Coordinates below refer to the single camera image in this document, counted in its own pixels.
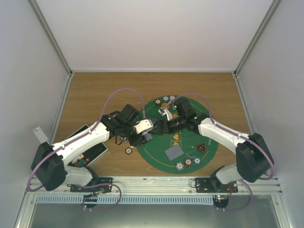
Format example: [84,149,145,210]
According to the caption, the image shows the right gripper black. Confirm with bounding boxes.
[148,116,186,136]

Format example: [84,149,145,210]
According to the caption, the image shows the red black chip stack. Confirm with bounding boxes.
[125,147,133,154]

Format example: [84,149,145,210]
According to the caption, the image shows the dealt cards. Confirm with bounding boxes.
[165,145,184,161]

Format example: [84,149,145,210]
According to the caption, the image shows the clear acrylic dealer button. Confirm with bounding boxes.
[185,146,198,158]

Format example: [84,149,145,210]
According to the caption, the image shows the red black triangle all-in marker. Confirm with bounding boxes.
[196,142,206,153]

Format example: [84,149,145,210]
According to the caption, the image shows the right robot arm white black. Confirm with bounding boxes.
[156,98,275,192]

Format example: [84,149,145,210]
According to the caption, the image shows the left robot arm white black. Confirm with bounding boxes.
[30,104,153,192]

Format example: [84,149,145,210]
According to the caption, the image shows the green round poker mat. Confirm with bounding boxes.
[136,95,219,174]

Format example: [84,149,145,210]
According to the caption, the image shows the black aluminium poker case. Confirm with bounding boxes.
[71,123,109,168]

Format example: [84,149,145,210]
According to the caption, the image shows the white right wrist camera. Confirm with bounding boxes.
[158,107,173,121]

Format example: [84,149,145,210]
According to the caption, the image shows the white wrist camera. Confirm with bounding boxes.
[134,119,153,134]
[158,107,173,121]

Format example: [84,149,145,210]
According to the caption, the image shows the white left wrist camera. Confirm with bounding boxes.
[134,119,153,134]

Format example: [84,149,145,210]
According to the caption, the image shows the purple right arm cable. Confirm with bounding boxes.
[163,93,276,180]

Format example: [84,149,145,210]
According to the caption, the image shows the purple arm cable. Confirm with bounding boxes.
[26,88,147,192]
[163,93,276,180]

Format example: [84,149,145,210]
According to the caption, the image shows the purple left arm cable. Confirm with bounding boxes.
[26,88,147,192]

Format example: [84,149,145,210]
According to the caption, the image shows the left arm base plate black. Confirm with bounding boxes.
[67,177,113,194]

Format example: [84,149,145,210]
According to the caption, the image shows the grey slotted cable duct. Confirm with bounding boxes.
[36,194,213,206]

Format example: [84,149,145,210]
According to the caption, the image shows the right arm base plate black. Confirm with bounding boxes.
[190,177,238,194]

